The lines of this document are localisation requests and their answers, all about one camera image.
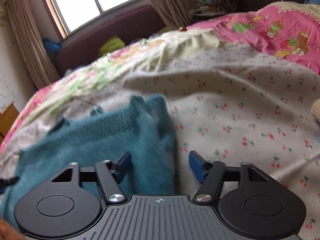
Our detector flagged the cluttered side table items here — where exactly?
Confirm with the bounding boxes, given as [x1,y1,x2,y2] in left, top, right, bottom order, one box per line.
[189,0,237,21]

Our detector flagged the cherry print white bedsheet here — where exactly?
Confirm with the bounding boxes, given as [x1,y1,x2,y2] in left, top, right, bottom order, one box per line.
[1,29,319,239]

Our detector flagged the wooden bedside cabinet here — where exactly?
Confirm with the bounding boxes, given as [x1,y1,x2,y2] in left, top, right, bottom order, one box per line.
[0,102,19,142]

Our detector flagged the blue cloth bundle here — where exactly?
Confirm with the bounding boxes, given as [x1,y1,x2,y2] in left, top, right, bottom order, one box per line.
[42,38,61,59]

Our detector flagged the maroon headboard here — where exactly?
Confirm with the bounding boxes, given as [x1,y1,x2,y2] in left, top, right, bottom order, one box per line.
[54,5,165,76]

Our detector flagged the lime green cloth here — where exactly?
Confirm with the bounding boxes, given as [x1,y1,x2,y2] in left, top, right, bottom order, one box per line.
[98,36,125,57]

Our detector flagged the pink cartoon quilt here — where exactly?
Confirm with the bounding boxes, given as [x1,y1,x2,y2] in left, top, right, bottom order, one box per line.
[191,2,319,73]

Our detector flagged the beige left curtain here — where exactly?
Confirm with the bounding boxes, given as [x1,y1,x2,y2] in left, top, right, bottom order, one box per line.
[4,0,60,89]

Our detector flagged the teal fuzzy sweater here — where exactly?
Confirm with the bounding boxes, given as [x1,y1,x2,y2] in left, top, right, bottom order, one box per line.
[1,95,176,225]

